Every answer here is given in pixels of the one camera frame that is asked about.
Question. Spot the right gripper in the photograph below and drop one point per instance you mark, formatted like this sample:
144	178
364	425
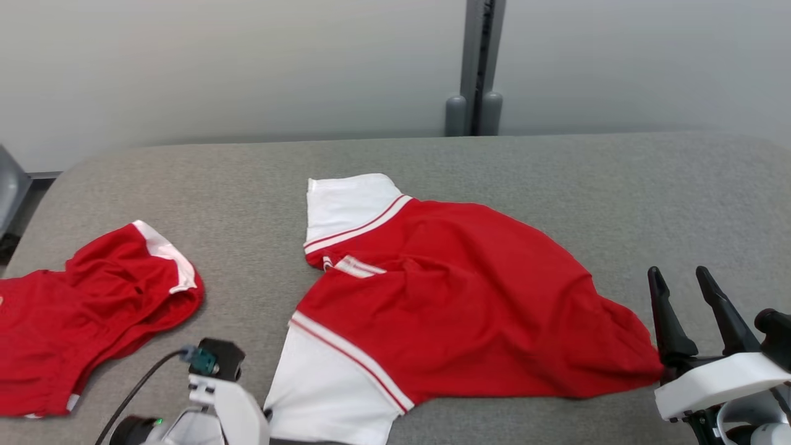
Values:
717	380

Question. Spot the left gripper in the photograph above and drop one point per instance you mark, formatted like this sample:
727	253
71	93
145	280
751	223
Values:
238	414

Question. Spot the red shorts with white stripe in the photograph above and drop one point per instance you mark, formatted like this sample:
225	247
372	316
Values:
93	309

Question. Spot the red white number jersey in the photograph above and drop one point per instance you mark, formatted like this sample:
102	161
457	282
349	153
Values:
463	296

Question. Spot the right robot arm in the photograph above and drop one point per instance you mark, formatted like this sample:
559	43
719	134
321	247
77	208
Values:
760	426

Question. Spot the grey upholstered table pad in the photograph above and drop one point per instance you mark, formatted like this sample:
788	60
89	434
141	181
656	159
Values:
247	185

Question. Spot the grey chair shell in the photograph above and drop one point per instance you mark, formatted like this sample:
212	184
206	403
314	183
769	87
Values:
9	185

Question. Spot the grey cylindrical post foot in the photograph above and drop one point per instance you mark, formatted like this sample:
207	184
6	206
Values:
492	114
456	117

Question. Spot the grey metal partition post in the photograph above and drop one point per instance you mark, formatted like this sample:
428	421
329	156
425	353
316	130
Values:
482	55

